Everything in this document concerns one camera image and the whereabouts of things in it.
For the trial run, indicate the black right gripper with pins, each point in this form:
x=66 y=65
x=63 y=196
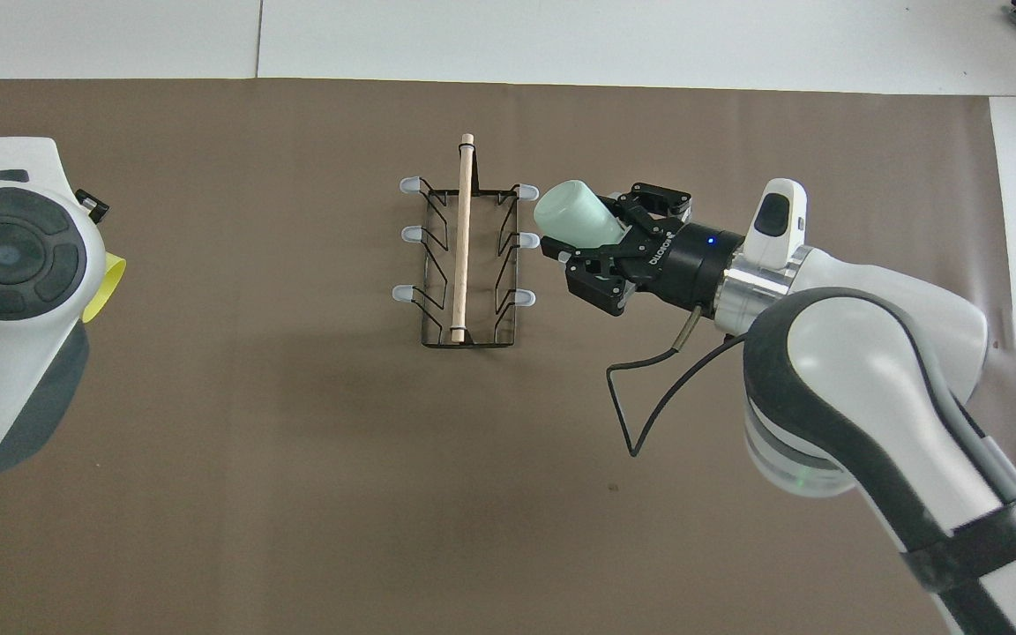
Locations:
x=684 y=265

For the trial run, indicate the light green plastic cup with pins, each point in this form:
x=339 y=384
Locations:
x=574 y=216

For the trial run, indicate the yellow plastic cup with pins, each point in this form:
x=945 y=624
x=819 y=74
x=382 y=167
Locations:
x=107 y=287

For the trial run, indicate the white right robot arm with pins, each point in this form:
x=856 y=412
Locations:
x=870 y=353

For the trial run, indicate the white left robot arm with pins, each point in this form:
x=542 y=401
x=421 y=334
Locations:
x=5 y=353

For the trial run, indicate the brown table mat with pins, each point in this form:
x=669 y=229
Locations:
x=296 y=485

